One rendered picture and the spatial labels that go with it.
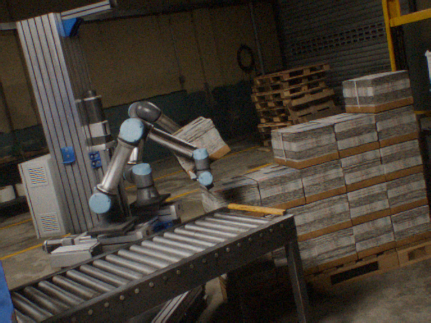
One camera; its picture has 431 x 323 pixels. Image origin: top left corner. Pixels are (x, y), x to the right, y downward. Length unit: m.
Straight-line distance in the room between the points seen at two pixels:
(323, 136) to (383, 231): 0.78
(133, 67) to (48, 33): 7.32
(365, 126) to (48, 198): 2.03
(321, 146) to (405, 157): 0.63
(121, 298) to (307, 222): 1.72
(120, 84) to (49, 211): 7.12
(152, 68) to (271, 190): 7.56
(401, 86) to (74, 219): 2.25
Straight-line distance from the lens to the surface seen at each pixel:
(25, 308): 2.30
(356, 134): 3.66
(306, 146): 3.50
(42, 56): 3.33
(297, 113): 9.75
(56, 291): 2.37
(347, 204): 3.69
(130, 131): 2.84
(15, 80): 9.60
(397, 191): 3.86
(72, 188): 3.37
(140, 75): 10.62
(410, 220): 3.96
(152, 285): 2.21
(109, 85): 10.30
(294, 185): 3.49
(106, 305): 2.13
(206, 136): 3.20
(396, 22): 4.36
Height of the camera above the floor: 1.52
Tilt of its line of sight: 9 degrees down
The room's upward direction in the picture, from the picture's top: 12 degrees counter-clockwise
